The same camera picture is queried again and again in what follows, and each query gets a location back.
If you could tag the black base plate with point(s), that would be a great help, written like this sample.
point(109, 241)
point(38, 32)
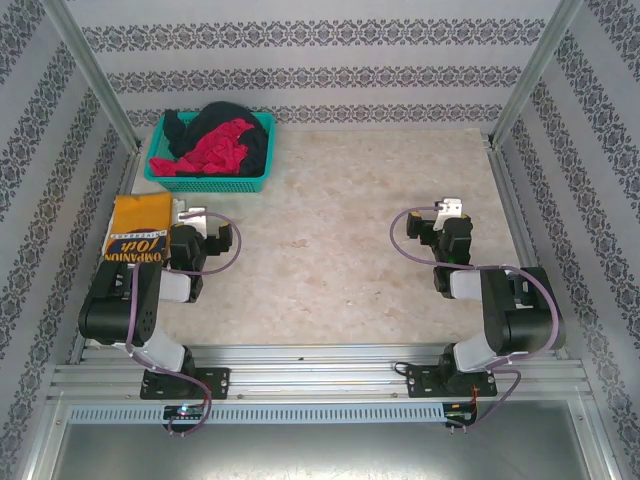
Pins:
point(420, 382)
point(215, 382)

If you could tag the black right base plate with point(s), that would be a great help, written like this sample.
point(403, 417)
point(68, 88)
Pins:
point(420, 382)

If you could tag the aluminium frame post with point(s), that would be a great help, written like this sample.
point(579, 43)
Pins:
point(535, 65)
point(90, 70)

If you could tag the aluminium mounting rail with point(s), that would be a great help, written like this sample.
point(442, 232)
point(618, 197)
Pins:
point(310, 375)

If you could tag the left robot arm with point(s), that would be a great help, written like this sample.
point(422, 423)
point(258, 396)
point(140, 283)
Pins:
point(107, 315)

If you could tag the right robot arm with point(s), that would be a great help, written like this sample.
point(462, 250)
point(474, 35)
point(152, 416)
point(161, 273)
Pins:
point(530, 320)

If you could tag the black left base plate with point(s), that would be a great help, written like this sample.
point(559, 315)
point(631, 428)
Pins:
point(215, 382)

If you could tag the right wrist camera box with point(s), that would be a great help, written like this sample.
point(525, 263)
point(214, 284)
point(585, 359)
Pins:
point(452, 207)

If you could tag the yellow folded printed t-shirt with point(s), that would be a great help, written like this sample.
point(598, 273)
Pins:
point(140, 215)

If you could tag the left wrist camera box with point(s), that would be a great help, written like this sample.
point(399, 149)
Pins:
point(199, 223)

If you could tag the small circuit board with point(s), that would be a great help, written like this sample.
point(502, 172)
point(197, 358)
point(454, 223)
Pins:
point(182, 411)
point(460, 415)

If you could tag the grey metal panel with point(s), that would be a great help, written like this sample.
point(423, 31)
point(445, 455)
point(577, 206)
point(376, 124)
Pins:
point(320, 450)

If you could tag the dark navy t-shirt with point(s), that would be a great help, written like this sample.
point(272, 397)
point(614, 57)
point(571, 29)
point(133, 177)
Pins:
point(225, 112)

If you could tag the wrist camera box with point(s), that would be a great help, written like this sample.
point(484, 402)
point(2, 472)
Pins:
point(452, 207)
point(199, 223)

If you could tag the teal plastic basket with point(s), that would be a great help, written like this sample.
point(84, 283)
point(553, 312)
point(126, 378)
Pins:
point(210, 186)

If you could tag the red t-shirt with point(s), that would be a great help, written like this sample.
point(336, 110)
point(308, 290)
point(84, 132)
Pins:
point(220, 145)

